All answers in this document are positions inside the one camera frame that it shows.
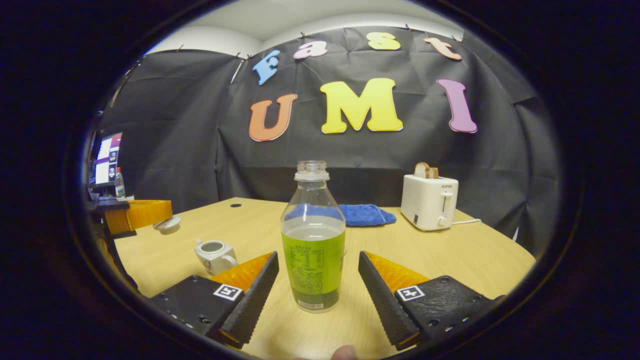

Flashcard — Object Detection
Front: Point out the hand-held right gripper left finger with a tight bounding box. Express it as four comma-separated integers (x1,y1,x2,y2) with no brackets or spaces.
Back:
150,251,280,349

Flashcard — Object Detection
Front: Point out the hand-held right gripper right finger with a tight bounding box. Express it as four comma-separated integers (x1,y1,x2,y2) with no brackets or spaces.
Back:
358,251,506,351

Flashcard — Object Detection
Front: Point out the white teacup lid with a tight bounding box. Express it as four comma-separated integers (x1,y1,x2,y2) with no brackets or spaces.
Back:
153,216,182,235

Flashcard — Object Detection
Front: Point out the white ceramic teacup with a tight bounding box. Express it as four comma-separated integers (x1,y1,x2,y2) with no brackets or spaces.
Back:
194,239,238,276

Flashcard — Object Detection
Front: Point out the green label water bottle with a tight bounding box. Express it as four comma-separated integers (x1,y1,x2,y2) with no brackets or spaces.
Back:
280,160,347,314

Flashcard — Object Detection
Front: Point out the computer monitor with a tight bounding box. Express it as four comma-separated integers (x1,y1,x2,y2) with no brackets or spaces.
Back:
94,132,124,187

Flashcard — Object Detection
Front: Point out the blue towel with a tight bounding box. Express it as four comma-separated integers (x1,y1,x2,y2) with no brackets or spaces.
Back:
338,204,397,227

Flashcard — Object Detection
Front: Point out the white toaster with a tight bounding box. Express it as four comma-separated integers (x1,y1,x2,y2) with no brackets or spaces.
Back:
400,174,459,232

